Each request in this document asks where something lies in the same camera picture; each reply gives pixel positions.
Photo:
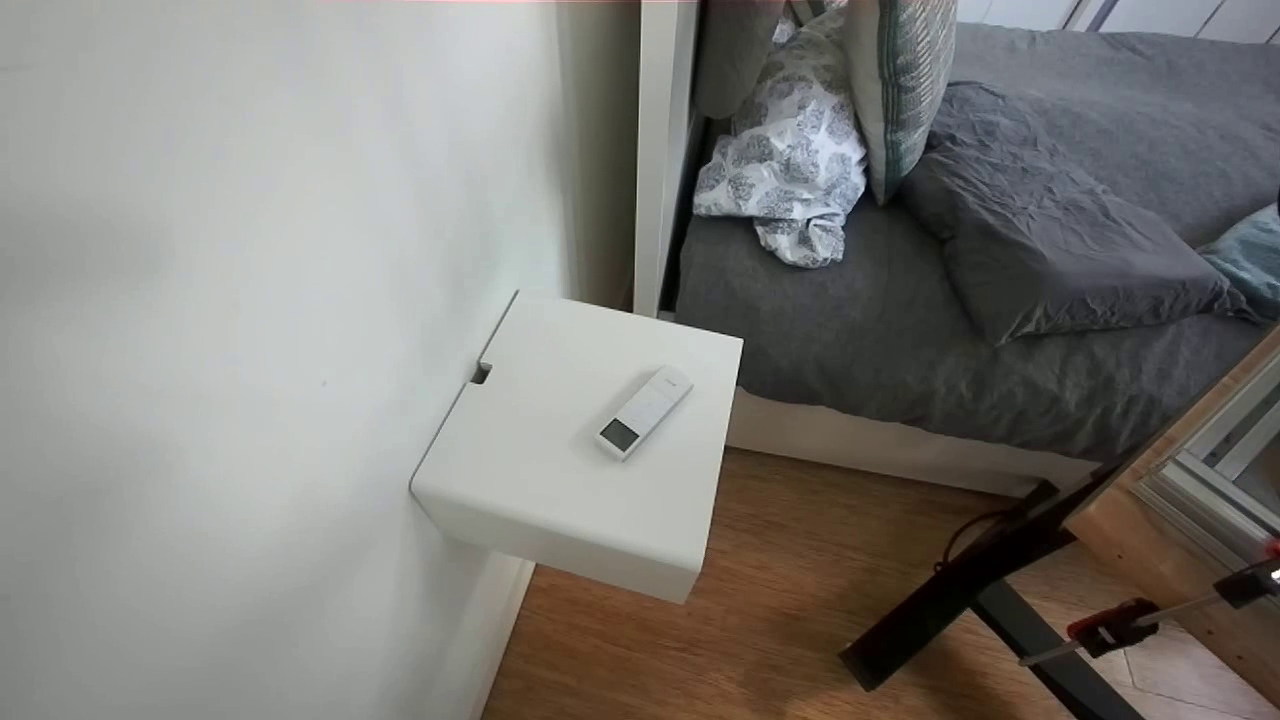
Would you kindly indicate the grey white woven patterned pillow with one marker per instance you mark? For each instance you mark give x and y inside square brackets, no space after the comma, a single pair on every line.
[906,80]

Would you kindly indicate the white floral print pillow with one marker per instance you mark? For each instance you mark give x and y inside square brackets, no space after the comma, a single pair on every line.
[792,144]

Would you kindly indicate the light blue pillow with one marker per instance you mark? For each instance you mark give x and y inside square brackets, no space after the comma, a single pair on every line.
[1253,252]

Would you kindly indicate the white remote control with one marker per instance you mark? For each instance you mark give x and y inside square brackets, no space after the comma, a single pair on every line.
[642,415]

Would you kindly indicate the white floating nightstand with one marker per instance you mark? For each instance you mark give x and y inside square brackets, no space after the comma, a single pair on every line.
[572,467]

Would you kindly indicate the grey bed sheet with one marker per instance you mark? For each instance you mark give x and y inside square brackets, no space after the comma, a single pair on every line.
[853,334]

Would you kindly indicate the grey bed with duvet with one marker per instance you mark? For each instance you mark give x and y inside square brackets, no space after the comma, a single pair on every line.
[665,132]

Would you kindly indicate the grey upholstered headboard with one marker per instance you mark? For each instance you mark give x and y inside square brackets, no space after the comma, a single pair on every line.
[731,53]

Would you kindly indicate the red black clamp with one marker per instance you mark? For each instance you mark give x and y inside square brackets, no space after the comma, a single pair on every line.
[1115,627]

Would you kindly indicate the black camera stand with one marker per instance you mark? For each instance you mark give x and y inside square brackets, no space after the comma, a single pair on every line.
[961,584]

